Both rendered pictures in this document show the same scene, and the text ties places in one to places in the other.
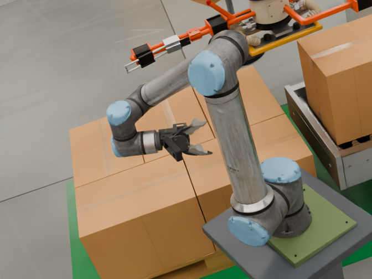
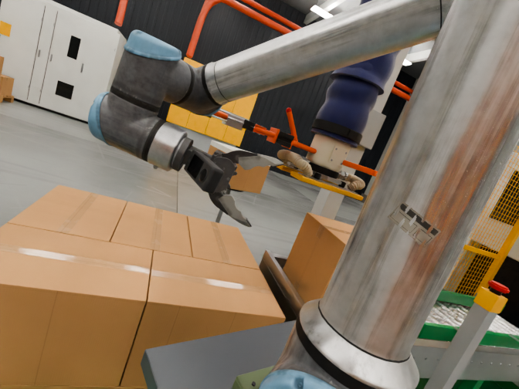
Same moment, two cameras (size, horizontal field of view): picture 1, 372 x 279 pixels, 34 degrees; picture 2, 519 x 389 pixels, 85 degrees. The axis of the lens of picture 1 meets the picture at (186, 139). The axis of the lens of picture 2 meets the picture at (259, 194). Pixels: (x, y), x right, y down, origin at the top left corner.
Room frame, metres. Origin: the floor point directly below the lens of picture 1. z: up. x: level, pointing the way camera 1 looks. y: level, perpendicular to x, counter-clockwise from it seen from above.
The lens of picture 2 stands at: (1.32, 0.13, 1.25)
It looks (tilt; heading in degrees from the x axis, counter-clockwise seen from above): 11 degrees down; 339
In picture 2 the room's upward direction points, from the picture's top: 21 degrees clockwise
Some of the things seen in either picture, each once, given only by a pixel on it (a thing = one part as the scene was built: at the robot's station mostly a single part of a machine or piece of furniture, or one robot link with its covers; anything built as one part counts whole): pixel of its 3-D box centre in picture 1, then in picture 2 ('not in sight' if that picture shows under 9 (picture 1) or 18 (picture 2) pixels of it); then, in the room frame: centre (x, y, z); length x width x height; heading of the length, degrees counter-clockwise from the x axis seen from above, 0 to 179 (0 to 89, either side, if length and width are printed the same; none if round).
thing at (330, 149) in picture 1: (310, 122); (286, 286); (2.48, -0.63, 0.58); 0.70 x 0.03 x 0.06; 1
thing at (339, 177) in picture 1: (313, 138); (279, 304); (2.48, -0.62, 0.47); 0.70 x 0.03 x 0.15; 1
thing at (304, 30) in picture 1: (282, 34); (328, 183); (2.38, -0.55, 1.17); 0.34 x 0.10 x 0.05; 95
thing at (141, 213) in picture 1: (186, 168); (144, 273); (2.77, 0.05, 0.34); 1.20 x 1.00 x 0.40; 91
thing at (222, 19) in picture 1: (217, 25); (280, 137); (2.46, -0.29, 1.27); 0.10 x 0.08 x 0.06; 5
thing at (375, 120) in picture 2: not in sight; (368, 128); (3.41, -1.35, 1.62); 0.20 x 0.05 x 0.30; 91
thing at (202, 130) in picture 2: not in sight; (208, 116); (10.19, -0.78, 1.24); 2.22 x 0.91 x 2.48; 90
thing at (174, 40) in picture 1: (172, 44); (233, 121); (2.44, -0.08, 1.26); 0.07 x 0.07 x 0.04; 5
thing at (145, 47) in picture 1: (142, 53); not in sight; (2.43, 0.06, 1.27); 0.08 x 0.07 x 0.05; 95
